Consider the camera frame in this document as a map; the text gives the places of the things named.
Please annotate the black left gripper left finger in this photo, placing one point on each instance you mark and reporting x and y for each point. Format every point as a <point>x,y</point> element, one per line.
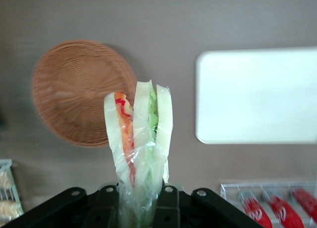
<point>105,208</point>

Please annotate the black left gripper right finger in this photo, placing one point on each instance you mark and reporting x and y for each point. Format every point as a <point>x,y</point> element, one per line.
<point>169,208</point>

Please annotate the plastic-wrapped sandwich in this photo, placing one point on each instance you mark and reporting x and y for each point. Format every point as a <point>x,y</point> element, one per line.
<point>141,129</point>

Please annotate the round wicker basket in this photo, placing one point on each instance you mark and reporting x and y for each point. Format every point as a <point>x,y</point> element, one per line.
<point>74,94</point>

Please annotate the cream plastic tray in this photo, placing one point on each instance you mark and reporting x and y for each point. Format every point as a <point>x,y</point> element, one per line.
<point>257,97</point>

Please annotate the clear acrylic bottle rack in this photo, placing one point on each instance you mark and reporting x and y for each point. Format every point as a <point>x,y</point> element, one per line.
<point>227,191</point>

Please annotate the red cola bottle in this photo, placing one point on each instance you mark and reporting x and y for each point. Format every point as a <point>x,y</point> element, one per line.
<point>257,213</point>
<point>284,210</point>
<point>305,203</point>

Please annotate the wrapped bread pack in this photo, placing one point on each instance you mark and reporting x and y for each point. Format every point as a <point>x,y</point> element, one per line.
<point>10,208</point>
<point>5,179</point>

